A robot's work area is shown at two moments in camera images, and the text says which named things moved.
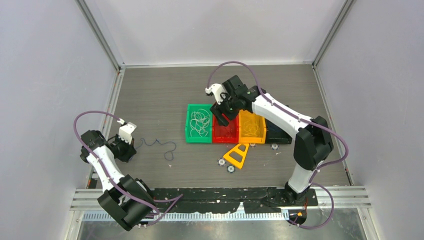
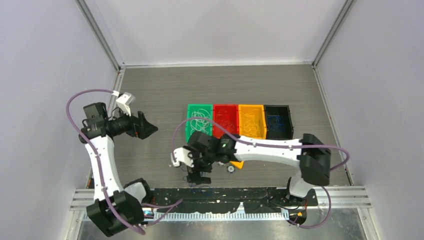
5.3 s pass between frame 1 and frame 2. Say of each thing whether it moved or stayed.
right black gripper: moved
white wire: stayed
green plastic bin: stayed
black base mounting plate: stayed
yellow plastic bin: stayed
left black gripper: moved
